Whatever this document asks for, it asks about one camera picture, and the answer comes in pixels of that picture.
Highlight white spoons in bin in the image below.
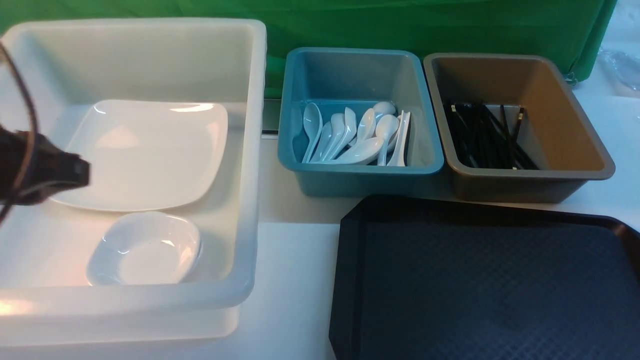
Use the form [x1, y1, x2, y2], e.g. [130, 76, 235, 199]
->
[301, 101, 412, 167]

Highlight large white square plate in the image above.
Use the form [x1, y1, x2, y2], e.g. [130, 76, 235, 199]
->
[52, 99, 229, 213]

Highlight black serving tray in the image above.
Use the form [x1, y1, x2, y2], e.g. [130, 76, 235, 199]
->
[328, 195, 640, 360]

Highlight bundle of black chopsticks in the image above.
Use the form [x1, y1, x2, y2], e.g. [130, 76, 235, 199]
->
[444, 101, 539, 170]

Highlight green backdrop cloth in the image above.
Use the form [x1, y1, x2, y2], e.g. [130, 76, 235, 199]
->
[0, 0, 617, 98]

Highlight brown plastic bin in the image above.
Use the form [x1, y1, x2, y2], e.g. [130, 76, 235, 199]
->
[423, 53, 616, 203]

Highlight large white plastic tub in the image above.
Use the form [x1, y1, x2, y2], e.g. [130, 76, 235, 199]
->
[1, 18, 266, 347]

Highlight white bowl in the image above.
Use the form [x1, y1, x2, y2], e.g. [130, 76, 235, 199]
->
[86, 211, 202, 286]

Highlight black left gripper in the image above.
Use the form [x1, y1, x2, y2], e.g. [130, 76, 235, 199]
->
[0, 127, 91, 206]

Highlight teal plastic bin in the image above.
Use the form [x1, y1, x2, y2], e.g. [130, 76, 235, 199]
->
[278, 47, 444, 198]

